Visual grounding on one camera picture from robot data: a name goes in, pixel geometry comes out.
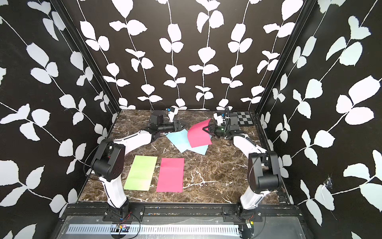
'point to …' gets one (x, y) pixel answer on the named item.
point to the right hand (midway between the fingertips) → (202, 127)
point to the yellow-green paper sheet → (141, 173)
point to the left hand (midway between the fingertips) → (188, 123)
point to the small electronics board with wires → (118, 228)
